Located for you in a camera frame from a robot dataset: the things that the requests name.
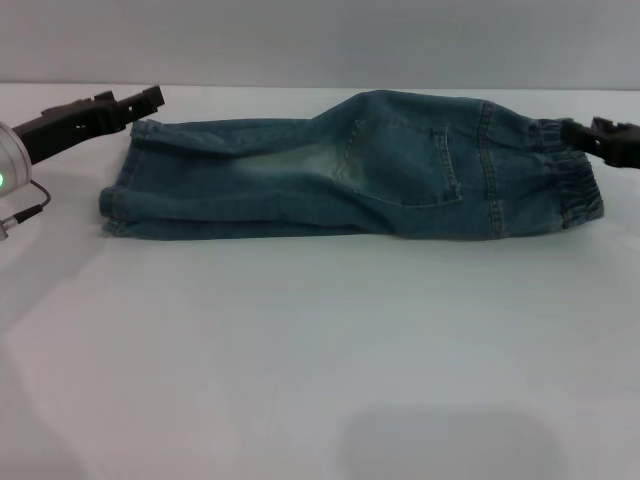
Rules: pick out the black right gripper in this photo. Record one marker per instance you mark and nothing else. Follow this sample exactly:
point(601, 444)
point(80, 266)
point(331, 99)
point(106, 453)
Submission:
point(625, 147)

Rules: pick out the blue denim shorts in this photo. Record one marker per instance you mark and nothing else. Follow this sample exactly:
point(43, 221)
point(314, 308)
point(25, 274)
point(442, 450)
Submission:
point(400, 185)

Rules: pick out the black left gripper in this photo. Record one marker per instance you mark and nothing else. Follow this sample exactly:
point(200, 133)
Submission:
point(65, 127)

